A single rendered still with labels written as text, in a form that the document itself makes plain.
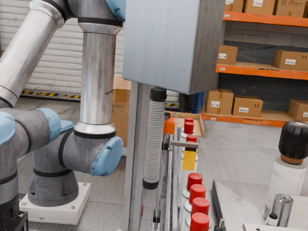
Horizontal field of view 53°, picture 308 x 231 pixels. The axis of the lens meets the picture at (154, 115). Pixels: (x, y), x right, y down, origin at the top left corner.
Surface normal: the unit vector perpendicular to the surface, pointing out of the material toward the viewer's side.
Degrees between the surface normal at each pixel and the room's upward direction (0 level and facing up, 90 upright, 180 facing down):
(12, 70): 60
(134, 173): 90
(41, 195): 70
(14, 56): 51
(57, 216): 90
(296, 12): 91
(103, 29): 130
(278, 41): 90
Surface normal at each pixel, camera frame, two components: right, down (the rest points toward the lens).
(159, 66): -0.63, 0.18
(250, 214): 0.08, -0.95
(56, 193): 0.38, -0.05
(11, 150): 0.94, 0.18
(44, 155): -0.30, 0.29
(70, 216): -0.02, 0.29
